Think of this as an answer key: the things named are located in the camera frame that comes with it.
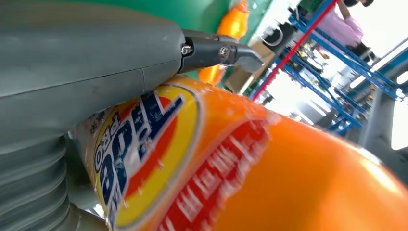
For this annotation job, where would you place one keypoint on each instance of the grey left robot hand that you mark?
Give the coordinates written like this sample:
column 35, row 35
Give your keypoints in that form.
column 79, row 57

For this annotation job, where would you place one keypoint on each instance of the brown cardboard box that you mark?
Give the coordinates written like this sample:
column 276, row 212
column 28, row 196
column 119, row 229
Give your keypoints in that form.
column 236, row 83

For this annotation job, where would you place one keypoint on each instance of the red metal bar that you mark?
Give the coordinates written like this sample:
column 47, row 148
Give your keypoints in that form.
column 296, row 46

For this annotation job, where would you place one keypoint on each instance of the person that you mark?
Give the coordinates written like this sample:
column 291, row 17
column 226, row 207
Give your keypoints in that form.
column 341, row 27

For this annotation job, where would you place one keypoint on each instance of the blue metal rack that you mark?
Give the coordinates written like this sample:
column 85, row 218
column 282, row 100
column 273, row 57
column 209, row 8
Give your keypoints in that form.
column 350, row 63

